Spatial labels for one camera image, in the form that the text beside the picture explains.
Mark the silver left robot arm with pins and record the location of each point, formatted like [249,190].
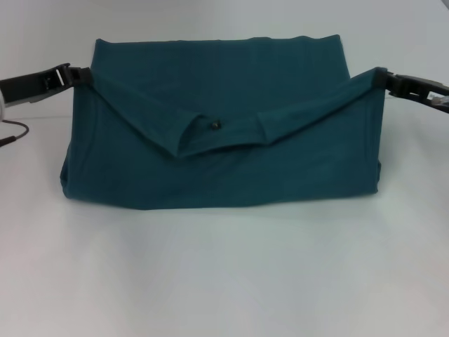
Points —
[2,105]

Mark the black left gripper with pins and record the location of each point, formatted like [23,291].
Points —
[31,84]

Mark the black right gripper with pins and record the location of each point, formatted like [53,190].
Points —
[433,94]

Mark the teal t-shirt with FREE print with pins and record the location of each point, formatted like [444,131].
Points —
[224,168]

